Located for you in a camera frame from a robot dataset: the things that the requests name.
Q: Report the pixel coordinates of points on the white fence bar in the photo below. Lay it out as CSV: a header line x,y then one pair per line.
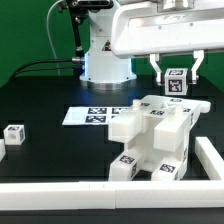
x,y
111,195
209,158

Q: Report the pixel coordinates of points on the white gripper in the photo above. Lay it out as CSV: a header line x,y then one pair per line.
x,y
140,29

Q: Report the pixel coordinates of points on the flat white tagged plate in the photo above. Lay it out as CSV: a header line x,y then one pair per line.
x,y
91,115

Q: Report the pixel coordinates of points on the white front fence bar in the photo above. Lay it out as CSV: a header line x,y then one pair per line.
x,y
111,195

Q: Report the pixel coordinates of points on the white right fence bar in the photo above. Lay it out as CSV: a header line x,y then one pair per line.
x,y
209,158

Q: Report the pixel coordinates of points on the white chair seat block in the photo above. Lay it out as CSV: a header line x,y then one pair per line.
x,y
146,153

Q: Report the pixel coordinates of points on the white fence piece left edge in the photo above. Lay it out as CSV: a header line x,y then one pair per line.
x,y
2,149

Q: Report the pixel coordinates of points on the white chair back frame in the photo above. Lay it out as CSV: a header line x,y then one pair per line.
x,y
162,122

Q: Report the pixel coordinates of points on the small white cube block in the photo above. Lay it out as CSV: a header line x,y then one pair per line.
x,y
14,134

